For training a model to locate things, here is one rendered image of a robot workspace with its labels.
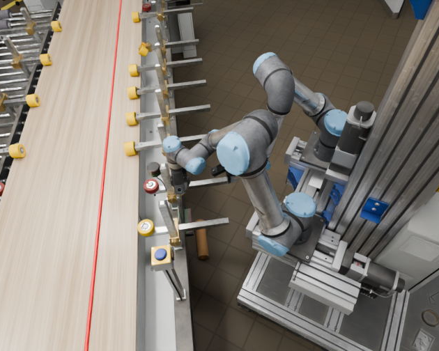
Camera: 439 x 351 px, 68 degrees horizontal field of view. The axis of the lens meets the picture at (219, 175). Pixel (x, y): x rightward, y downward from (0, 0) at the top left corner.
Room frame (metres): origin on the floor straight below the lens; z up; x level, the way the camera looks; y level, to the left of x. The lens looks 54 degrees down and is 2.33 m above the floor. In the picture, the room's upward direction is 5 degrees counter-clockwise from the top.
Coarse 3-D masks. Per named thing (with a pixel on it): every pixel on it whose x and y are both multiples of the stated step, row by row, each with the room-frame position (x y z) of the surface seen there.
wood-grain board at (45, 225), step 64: (64, 0) 3.27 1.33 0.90; (128, 0) 3.16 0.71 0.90; (64, 64) 2.22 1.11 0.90; (128, 64) 2.15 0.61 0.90; (64, 128) 1.52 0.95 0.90; (128, 128) 1.47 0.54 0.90; (64, 192) 1.02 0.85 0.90; (128, 192) 0.98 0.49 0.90; (0, 256) 0.67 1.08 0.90; (64, 256) 0.65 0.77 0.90; (128, 256) 0.62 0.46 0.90; (0, 320) 0.38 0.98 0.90; (64, 320) 0.36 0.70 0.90; (128, 320) 0.33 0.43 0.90
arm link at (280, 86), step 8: (280, 72) 1.01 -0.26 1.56; (288, 72) 1.02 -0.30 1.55; (272, 80) 0.99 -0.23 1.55; (280, 80) 0.98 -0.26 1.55; (288, 80) 0.98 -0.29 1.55; (272, 88) 0.97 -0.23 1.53; (280, 88) 0.96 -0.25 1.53; (288, 88) 0.96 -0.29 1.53; (272, 96) 0.95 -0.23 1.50; (280, 96) 0.94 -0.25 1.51; (288, 96) 0.94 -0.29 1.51; (272, 104) 0.94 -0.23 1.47; (280, 104) 0.93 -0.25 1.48; (288, 104) 0.93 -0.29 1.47; (272, 112) 0.93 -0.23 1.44; (280, 112) 0.92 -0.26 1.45; (288, 112) 0.93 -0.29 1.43; (280, 120) 0.93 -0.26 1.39; (280, 128) 0.94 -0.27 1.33; (272, 144) 0.93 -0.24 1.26
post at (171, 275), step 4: (164, 272) 0.46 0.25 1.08; (168, 272) 0.46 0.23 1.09; (172, 272) 0.46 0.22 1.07; (168, 276) 0.46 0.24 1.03; (172, 276) 0.46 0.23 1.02; (176, 276) 0.48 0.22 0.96; (168, 280) 0.46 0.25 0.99; (172, 280) 0.46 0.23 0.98; (176, 280) 0.46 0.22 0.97; (172, 284) 0.46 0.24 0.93; (176, 284) 0.46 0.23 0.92; (180, 284) 0.49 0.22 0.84; (172, 288) 0.46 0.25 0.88; (176, 288) 0.46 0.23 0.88; (180, 288) 0.46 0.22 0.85; (176, 292) 0.46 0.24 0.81; (180, 292) 0.46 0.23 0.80; (184, 292) 0.48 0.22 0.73; (176, 296) 0.46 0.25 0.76; (180, 296) 0.46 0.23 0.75; (184, 296) 0.46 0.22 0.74
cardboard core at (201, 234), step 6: (204, 228) 1.16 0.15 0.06; (198, 234) 1.11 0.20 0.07; (204, 234) 1.11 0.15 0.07; (198, 240) 1.06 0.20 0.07; (204, 240) 1.05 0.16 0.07; (198, 246) 1.02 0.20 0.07; (204, 246) 1.01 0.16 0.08; (198, 252) 0.97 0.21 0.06; (204, 252) 0.96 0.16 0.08; (204, 258) 0.94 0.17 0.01
